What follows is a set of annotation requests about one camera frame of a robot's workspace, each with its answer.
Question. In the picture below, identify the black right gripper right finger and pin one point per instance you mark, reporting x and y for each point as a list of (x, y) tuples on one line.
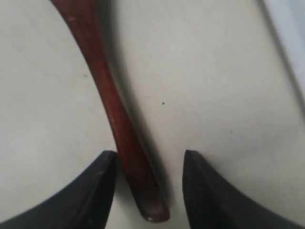
[(213, 203)]

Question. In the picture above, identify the white plastic tray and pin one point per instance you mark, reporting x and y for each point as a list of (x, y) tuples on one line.
[(288, 19)]

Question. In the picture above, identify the dark red wooden spoon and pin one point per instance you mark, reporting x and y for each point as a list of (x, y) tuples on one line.
[(81, 16)]

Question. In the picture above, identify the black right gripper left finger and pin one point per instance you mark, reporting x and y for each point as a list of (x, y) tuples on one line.
[(84, 204)]

